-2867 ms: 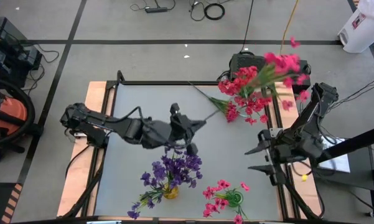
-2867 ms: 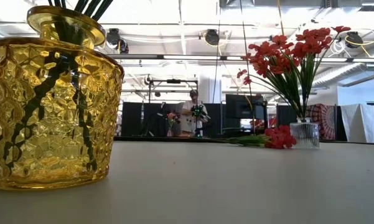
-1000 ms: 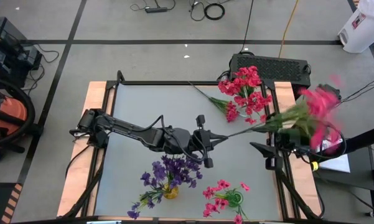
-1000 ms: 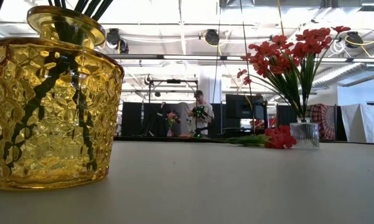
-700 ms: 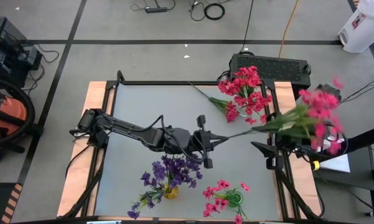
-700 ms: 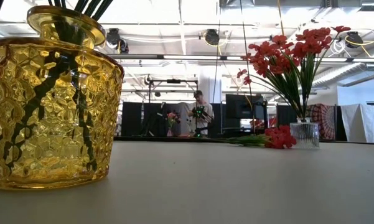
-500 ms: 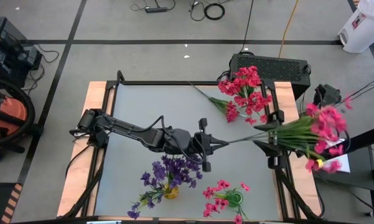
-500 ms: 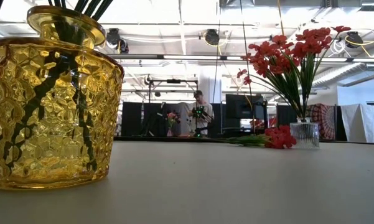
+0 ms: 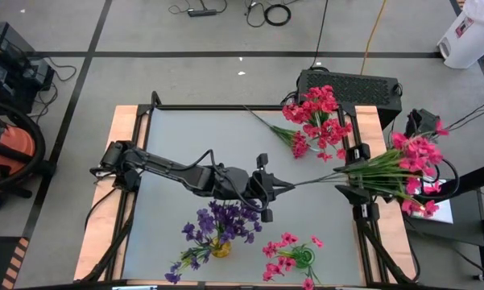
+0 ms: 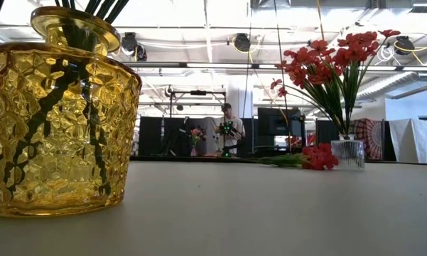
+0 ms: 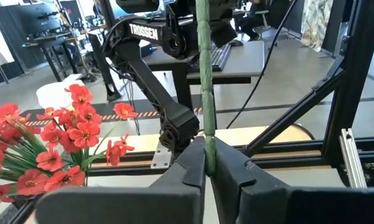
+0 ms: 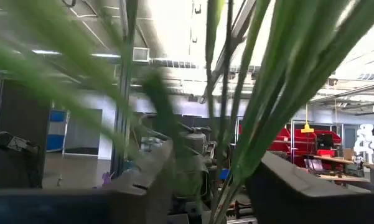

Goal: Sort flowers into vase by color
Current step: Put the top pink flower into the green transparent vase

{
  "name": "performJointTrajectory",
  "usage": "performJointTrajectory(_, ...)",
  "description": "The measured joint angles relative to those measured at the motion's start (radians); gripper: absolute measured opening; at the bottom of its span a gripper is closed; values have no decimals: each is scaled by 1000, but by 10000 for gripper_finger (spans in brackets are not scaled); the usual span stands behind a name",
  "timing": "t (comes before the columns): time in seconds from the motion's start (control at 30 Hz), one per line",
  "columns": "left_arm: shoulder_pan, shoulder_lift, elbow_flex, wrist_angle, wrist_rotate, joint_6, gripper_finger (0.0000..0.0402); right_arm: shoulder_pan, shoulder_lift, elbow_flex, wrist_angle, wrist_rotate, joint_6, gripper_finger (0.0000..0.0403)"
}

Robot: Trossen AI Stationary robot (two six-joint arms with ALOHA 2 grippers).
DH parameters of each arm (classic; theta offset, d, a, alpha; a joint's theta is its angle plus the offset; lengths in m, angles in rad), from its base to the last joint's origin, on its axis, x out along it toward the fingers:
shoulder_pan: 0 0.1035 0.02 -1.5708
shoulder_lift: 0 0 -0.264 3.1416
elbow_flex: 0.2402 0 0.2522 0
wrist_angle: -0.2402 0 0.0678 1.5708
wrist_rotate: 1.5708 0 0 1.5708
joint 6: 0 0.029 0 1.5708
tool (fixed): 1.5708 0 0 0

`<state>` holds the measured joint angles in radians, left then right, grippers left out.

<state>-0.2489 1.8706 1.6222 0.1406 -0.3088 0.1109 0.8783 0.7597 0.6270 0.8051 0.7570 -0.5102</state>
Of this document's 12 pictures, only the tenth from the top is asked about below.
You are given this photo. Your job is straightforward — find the yellow textured glass vase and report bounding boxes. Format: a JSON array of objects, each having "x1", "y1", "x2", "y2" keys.
[{"x1": 0, "y1": 6, "x2": 143, "y2": 218}]

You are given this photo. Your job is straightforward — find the clear ribbed glass vase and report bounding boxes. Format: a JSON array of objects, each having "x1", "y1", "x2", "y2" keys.
[{"x1": 330, "y1": 134, "x2": 366, "y2": 171}]

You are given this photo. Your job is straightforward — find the yellow cable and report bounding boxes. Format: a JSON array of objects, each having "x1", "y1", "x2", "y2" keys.
[{"x1": 315, "y1": 0, "x2": 325, "y2": 40}]

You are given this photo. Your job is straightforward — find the red artificial flower bunch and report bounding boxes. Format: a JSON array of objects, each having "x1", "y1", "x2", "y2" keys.
[
  {"x1": 269, "y1": 29, "x2": 401, "y2": 140},
  {"x1": 259, "y1": 143, "x2": 340, "y2": 171}
]

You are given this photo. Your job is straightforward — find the white draped cover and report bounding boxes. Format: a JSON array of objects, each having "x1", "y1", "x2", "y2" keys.
[{"x1": 389, "y1": 118, "x2": 427, "y2": 163}]

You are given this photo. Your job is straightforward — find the person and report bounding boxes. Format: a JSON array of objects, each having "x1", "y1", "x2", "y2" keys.
[{"x1": 218, "y1": 102, "x2": 247, "y2": 156}]

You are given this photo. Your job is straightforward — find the black monitor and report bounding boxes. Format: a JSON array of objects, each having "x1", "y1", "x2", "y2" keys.
[{"x1": 257, "y1": 107, "x2": 303, "y2": 138}]

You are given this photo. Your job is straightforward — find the patterned mandala tapestry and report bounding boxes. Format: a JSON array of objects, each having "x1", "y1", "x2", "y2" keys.
[{"x1": 351, "y1": 119, "x2": 385, "y2": 160}]

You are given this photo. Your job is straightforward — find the pink flower bunch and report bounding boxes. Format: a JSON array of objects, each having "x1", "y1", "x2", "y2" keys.
[{"x1": 190, "y1": 127, "x2": 206, "y2": 157}]

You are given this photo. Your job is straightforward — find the black hanging cable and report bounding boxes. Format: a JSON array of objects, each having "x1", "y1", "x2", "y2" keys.
[{"x1": 273, "y1": 0, "x2": 291, "y2": 140}]

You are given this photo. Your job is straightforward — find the black metal frame rig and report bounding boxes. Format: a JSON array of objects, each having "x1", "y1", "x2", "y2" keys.
[{"x1": 168, "y1": 90, "x2": 227, "y2": 157}]

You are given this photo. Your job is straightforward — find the long ceiling light bar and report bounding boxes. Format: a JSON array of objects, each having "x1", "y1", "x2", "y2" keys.
[{"x1": 122, "y1": 62, "x2": 427, "y2": 72}]

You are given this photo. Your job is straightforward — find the green stems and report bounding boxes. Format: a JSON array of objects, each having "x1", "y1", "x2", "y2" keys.
[{"x1": 5, "y1": 0, "x2": 93, "y2": 198}]

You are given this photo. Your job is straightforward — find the black partition panel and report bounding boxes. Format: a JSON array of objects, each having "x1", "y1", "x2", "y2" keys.
[
  {"x1": 315, "y1": 119, "x2": 342, "y2": 146},
  {"x1": 230, "y1": 117, "x2": 254, "y2": 157},
  {"x1": 138, "y1": 117, "x2": 217, "y2": 156}
]

